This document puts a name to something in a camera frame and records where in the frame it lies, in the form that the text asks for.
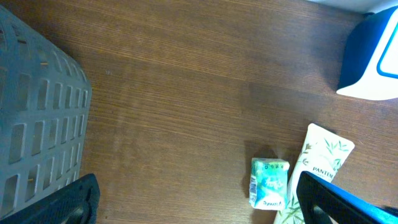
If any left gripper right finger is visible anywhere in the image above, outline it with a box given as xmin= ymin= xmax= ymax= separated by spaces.
xmin=297 ymin=171 xmax=397 ymax=224

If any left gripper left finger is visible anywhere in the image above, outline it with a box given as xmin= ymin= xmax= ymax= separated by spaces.
xmin=1 ymin=174 xmax=100 ymax=224

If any white cream tube gold cap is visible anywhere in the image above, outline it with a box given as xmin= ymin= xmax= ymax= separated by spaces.
xmin=274 ymin=123 xmax=354 ymax=224

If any small teal tissue packet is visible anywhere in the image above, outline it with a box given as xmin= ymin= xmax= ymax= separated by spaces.
xmin=249 ymin=157 xmax=290 ymax=210

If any white barcode scanner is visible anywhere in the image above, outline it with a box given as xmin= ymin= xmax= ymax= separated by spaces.
xmin=336 ymin=5 xmax=397 ymax=101

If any grey plastic mesh basket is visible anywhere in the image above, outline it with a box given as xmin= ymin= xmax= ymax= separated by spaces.
xmin=1 ymin=8 xmax=92 ymax=218

